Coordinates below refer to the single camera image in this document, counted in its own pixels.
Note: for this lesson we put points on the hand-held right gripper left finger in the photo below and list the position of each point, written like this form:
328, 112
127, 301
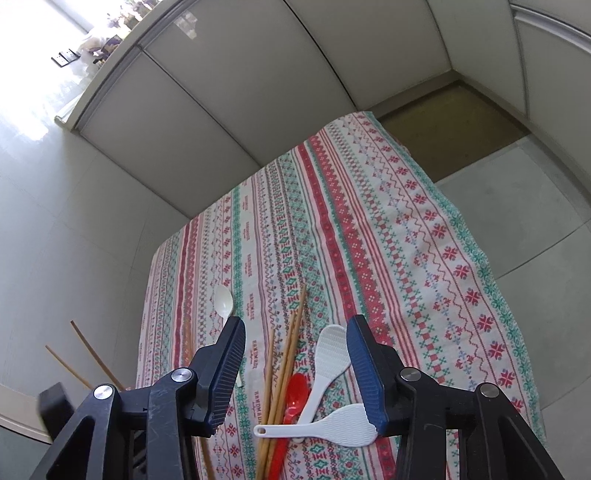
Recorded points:
226, 364

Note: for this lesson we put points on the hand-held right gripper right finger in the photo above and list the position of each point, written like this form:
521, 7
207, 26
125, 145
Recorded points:
364, 364

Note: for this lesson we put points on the white rice paddle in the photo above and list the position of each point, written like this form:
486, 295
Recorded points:
330, 346
341, 427

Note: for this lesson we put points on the white plastic spoon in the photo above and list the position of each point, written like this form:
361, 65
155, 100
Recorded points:
222, 300

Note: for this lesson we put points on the red plastic spoon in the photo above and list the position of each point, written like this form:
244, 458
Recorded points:
296, 392

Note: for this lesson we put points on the patterned red green tablecloth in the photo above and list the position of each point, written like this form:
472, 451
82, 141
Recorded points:
369, 230

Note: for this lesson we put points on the low white cabinet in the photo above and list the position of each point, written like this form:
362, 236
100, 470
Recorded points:
207, 115

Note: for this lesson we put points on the brown floor mat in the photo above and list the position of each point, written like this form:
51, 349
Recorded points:
452, 129

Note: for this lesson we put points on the clutter on cabinet counter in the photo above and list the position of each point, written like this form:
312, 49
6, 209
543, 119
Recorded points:
104, 44

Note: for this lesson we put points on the tall white cabinet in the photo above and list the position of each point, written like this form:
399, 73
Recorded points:
531, 46

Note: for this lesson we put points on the black wall outlet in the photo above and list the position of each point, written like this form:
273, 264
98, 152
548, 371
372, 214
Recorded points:
64, 57

